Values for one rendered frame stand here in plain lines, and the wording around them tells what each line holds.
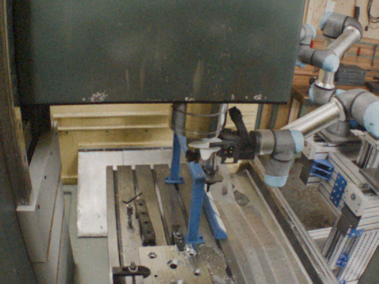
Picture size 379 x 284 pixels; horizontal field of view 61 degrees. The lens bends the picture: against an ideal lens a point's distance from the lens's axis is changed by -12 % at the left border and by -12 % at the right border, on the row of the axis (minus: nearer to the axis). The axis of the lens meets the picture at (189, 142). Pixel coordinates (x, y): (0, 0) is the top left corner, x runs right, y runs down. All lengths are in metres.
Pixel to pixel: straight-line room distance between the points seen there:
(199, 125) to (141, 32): 0.29
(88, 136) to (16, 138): 1.39
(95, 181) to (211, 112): 1.25
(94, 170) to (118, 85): 1.33
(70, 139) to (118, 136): 0.30
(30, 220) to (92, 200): 1.15
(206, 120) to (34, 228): 0.51
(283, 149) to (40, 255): 0.75
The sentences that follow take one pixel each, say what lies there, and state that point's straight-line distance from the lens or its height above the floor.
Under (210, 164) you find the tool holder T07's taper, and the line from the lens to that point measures 1.32.
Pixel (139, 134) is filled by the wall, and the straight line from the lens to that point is 2.13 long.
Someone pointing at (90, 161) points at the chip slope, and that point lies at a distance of 2.13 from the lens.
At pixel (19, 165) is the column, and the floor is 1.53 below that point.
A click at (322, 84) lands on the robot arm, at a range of 1.99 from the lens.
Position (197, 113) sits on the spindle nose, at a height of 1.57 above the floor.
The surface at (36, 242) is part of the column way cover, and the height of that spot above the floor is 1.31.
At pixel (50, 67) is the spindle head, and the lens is 0.79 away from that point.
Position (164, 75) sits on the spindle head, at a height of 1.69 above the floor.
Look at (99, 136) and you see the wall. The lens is 2.13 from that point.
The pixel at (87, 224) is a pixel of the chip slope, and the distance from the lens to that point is 1.93.
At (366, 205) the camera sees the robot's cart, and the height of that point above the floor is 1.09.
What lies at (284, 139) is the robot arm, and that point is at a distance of 1.08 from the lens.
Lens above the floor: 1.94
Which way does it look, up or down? 28 degrees down
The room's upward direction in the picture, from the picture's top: 5 degrees clockwise
